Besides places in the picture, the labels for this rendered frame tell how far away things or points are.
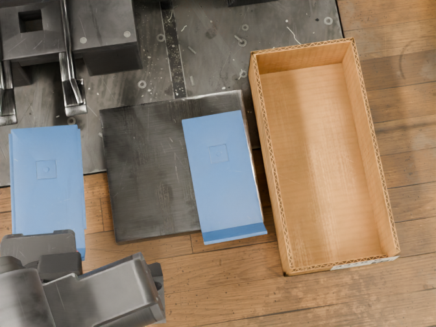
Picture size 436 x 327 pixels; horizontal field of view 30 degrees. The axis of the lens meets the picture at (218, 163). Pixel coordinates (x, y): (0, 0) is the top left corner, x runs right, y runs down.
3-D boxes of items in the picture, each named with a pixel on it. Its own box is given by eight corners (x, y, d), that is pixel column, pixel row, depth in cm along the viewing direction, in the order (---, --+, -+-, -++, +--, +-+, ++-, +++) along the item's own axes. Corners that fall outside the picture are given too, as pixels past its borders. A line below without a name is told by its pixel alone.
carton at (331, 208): (283, 278, 93) (289, 269, 86) (247, 76, 100) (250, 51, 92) (392, 261, 94) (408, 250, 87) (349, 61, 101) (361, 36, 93)
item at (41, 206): (16, 272, 82) (12, 266, 80) (11, 130, 87) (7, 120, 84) (86, 266, 83) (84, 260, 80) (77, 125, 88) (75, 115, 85)
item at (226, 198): (204, 248, 91) (204, 244, 89) (181, 121, 95) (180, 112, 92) (265, 238, 92) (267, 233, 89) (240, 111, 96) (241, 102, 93)
